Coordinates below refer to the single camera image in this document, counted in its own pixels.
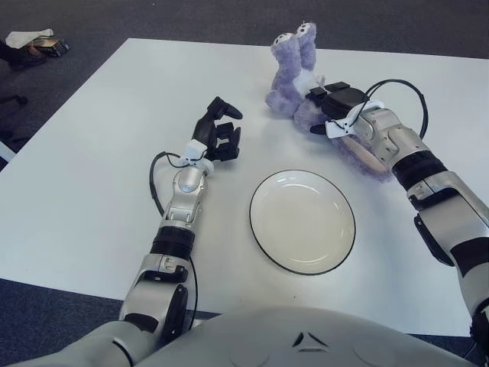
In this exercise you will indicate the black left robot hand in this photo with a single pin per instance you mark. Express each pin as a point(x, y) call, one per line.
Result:
point(214, 134)

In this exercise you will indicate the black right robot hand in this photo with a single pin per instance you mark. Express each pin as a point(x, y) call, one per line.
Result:
point(340, 101)

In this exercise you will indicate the purple plush bunny doll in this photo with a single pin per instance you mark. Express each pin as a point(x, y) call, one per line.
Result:
point(286, 69)

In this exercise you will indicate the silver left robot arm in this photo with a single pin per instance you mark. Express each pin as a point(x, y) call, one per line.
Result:
point(179, 214)

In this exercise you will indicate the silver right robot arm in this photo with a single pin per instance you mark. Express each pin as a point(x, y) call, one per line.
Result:
point(439, 191)

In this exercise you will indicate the white plate with black rim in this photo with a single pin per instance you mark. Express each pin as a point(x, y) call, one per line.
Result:
point(302, 221)

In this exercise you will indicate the grey robot torso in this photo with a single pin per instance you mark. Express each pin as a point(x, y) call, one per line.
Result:
point(267, 336)

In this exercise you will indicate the white crumpled cloth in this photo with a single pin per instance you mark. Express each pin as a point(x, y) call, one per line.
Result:
point(23, 37)

